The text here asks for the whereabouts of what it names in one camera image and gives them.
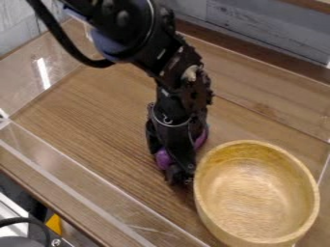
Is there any clear acrylic wall panel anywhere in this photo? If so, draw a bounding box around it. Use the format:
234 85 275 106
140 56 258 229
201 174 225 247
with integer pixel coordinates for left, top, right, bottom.
0 109 209 247

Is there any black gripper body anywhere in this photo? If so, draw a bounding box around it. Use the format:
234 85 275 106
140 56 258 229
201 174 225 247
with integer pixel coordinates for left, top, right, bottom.
147 103 209 160

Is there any purple toy eggplant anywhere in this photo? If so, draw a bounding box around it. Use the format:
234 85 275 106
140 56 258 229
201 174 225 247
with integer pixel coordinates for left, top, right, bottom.
154 127 209 170

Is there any black cable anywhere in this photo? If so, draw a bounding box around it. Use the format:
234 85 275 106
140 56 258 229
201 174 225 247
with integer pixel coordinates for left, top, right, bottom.
24 0 116 69

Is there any light wooden bowl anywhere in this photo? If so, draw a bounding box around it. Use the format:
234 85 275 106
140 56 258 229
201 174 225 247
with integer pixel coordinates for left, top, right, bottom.
194 140 319 247

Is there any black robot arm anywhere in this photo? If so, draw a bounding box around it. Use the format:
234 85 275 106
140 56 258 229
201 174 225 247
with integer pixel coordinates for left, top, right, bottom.
62 0 214 184

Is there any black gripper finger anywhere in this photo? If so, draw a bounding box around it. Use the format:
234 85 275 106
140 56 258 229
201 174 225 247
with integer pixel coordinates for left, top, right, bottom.
146 121 163 154
164 157 196 185

